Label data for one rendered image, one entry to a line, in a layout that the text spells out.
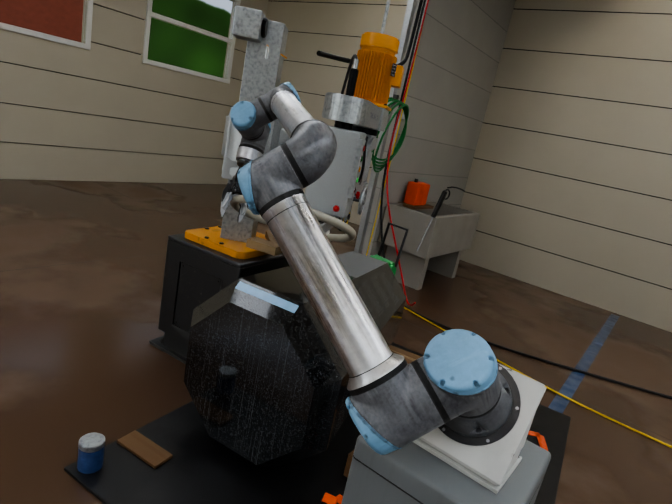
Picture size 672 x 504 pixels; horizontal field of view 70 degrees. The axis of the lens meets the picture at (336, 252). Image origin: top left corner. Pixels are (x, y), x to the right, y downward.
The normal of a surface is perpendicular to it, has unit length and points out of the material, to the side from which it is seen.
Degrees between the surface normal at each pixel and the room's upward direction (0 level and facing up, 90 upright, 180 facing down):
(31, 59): 90
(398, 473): 90
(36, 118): 90
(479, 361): 44
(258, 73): 90
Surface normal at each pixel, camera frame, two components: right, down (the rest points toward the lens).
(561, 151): -0.59, 0.10
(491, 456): -0.33, -0.57
